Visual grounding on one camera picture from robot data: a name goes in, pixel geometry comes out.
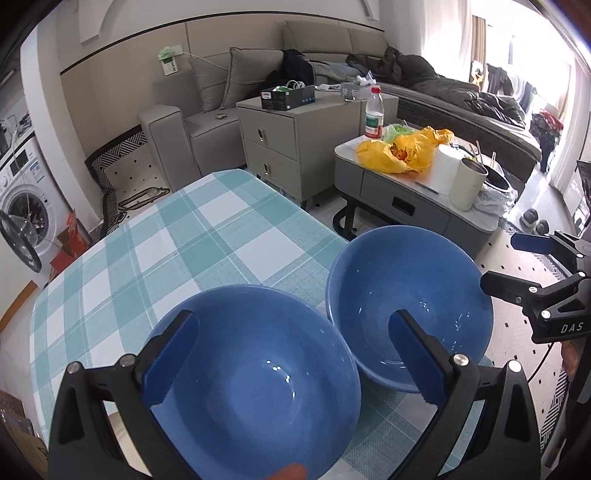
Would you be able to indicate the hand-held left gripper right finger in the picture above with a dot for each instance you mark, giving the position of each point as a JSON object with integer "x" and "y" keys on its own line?
{"x": 420, "y": 360}

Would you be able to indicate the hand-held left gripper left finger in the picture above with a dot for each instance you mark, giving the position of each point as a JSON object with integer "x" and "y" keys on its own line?
{"x": 171, "y": 364}

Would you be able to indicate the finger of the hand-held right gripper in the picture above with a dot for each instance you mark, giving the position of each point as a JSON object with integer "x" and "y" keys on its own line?
{"x": 503, "y": 284}
{"x": 531, "y": 242}

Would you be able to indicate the blue bowl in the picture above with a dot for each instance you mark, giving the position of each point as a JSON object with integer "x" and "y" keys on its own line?
{"x": 258, "y": 392}
{"x": 406, "y": 281}

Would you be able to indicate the person's right hand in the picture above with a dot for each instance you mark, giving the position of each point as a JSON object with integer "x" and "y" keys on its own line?
{"x": 571, "y": 360}

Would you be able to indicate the dark shoe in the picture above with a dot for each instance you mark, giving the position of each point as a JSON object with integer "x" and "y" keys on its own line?
{"x": 528, "y": 217}
{"x": 542, "y": 227}

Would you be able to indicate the white dotted rug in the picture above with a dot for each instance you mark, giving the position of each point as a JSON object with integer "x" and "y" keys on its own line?
{"x": 508, "y": 332}

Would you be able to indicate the cream cup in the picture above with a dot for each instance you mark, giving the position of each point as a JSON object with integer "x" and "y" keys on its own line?
{"x": 466, "y": 187}

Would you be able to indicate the teal checked tablecloth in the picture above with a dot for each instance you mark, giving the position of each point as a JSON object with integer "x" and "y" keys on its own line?
{"x": 184, "y": 258}

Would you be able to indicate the white paper towel roll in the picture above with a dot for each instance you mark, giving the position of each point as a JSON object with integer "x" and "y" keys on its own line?
{"x": 445, "y": 170}

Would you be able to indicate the grey coffee table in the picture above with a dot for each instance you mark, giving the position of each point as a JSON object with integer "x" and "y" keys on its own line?
{"x": 406, "y": 203}

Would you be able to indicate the yellow plastic bag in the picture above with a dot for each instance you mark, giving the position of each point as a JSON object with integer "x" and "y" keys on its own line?
{"x": 415, "y": 147}

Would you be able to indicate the red box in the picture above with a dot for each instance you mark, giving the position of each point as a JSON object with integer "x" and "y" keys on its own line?
{"x": 74, "y": 240}

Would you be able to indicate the hanging clothes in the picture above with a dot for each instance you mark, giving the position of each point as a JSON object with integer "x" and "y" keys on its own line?
{"x": 508, "y": 85}

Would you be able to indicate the brown cardboard box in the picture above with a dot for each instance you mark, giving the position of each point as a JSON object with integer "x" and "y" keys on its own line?
{"x": 16, "y": 434}

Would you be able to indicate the green plastic bag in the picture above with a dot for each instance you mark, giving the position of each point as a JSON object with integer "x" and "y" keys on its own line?
{"x": 399, "y": 133}

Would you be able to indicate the dark blanket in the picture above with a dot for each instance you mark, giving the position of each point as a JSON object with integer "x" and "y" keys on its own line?
{"x": 443, "y": 87}

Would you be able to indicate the black white patterned cushion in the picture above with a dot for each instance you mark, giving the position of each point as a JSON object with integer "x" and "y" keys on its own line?
{"x": 124, "y": 170}

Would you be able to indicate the clear bottle with red cap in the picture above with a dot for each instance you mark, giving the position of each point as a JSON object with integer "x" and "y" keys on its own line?
{"x": 374, "y": 115}

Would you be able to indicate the beige curtain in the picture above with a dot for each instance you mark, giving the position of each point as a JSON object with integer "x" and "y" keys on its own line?
{"x": 479, "y": 46}

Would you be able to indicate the white washing machine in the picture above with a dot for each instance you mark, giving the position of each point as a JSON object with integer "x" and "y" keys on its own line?
{"x": 23, "y": 194}

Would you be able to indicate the tissue box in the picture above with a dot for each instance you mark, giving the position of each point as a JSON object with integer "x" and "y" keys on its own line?
{"x": 360, "y": 87}

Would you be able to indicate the grey sofa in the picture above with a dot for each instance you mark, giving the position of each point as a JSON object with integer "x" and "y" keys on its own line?
{"x": 166, "y": 124}

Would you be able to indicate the grey nightstand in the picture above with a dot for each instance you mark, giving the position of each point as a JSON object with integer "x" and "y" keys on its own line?
{"x": 277, "y": 138}

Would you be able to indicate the black box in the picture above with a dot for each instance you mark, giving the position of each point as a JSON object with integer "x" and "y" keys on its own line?
{"x": 288, "y": 99}

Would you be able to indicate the grey sofa cushion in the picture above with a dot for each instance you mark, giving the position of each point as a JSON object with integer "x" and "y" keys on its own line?
{"x": 254, "y": 74}
{"x": 207, "y": 83}

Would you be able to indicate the black bag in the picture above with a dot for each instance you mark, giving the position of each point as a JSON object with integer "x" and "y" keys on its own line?
{"x": 298, "y": 69}

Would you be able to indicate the wall switch with green tag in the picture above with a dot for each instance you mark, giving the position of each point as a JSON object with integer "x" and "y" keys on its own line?
{"x": 168, "y": 62}

